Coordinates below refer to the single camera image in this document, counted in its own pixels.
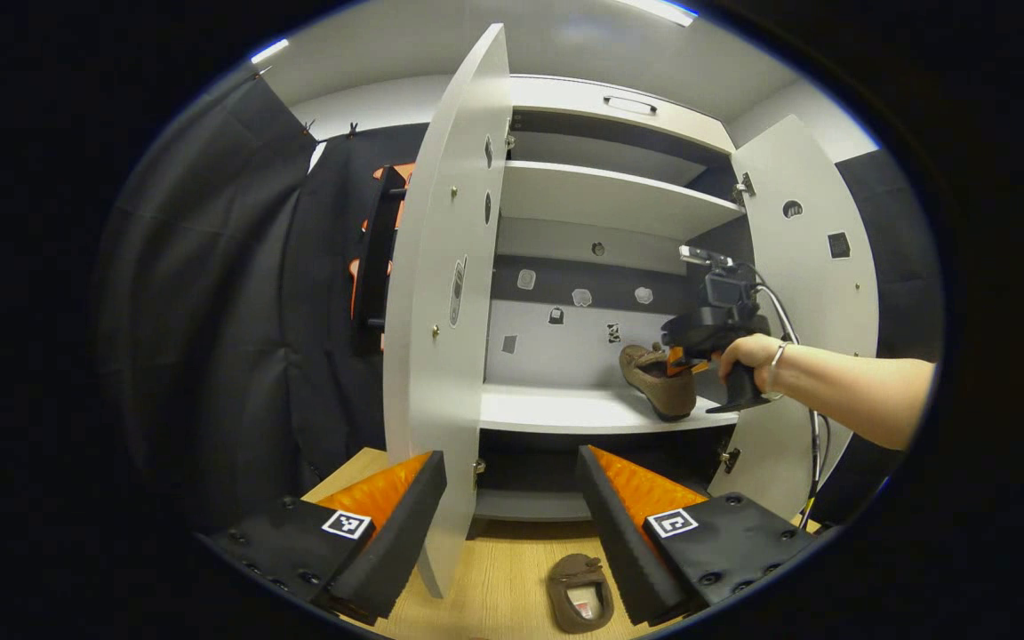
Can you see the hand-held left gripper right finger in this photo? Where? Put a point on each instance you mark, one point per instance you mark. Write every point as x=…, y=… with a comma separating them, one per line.
x=623, y=551

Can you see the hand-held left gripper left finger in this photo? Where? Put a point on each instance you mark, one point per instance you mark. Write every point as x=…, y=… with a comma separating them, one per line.
x=396, y=542

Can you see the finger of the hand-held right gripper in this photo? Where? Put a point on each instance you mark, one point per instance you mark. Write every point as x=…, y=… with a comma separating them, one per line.
x=677, y=360

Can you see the brown fuzzy shoe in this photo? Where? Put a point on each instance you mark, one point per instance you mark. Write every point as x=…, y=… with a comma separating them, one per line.
x=576, y=569
x=654, y=387

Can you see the white shoe cabinet door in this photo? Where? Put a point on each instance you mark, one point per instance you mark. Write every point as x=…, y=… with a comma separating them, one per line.
x=819, y=302
x=441, y=391

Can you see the white shoe cabinet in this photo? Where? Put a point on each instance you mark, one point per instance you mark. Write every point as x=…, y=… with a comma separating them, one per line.
x=583, y=409

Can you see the black backdrop cloth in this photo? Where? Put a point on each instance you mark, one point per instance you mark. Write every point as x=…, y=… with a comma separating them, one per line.
x=894, y=267
x=210, y=311

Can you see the ceiling light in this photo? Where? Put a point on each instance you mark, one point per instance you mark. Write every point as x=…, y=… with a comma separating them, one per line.
x=269, y=51
x=663, y=11

